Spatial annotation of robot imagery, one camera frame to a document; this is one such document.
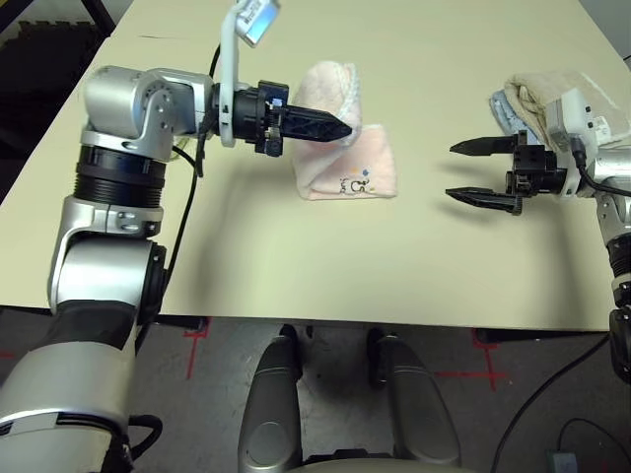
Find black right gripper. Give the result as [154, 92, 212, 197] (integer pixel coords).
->
[445, 131, 569, 218]

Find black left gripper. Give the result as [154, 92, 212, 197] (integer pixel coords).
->
[230, 78, 354, 159]

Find pink terry towel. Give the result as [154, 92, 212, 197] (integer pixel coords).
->
[294, 59, 398, 202]

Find light blue terry towel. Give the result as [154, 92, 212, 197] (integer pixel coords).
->
[488, 88, 543, 145]

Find beige terry towel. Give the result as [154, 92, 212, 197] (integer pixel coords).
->
[505, 70, 631, 145]

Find grey robot right leg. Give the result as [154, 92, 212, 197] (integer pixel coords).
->
[368, 327, 462, 469]

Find grey robot leg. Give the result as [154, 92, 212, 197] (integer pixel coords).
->
[237, 323, 303, 473]
[368, 327, 462, 469]

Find grey robot left leg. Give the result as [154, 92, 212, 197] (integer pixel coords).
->
[237, 323, 303, 473]

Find black foam floor mats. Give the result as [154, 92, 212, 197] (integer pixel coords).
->
[0, 19, 103, 159]

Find grey power adapter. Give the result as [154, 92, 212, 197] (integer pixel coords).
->
[551, 450, 581, 473]

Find beige robot torso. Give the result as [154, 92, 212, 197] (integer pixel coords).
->
[295, 455, 410, 473]

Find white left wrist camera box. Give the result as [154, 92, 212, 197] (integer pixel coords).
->
[219, 0, 285, 149]

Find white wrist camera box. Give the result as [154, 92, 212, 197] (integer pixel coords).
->
[544, 87, 601, 199]
[219, 0, 285, 149]

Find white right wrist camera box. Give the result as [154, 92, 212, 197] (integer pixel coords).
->
[544, 87, 601, 199]

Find black left wrist camera cable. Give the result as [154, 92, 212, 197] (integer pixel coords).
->
[126, 42, 222, 460]

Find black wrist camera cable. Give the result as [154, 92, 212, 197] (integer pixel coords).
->
[501, 137, 631, 473]
[126, 42, 222, 460]

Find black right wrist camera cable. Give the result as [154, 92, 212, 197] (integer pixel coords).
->
[501, 137, 631, 473]

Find side table with black frame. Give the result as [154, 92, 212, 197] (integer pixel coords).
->
[86, 0, 117, 36]

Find thin black floor cable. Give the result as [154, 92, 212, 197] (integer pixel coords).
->
[559, 417, 617, 457]

